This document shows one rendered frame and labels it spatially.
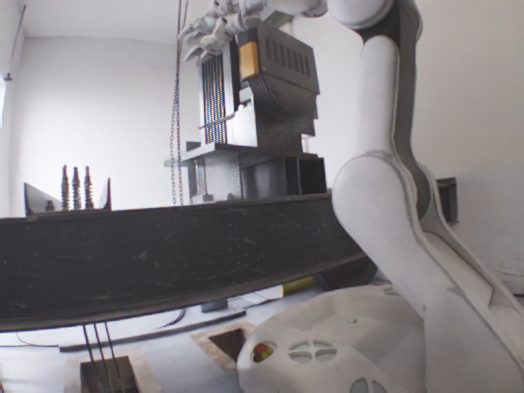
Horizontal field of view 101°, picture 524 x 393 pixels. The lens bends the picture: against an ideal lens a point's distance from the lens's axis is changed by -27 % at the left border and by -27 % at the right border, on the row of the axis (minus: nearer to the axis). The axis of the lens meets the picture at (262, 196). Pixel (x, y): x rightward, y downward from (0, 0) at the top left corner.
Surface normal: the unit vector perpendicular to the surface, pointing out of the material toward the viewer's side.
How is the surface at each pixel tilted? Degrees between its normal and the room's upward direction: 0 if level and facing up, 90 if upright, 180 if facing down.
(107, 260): 90
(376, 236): 91
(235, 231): 90
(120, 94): 90
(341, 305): 73
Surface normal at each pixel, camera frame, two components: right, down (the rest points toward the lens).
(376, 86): -0.76, 0.05
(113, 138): 0.54, -0.07
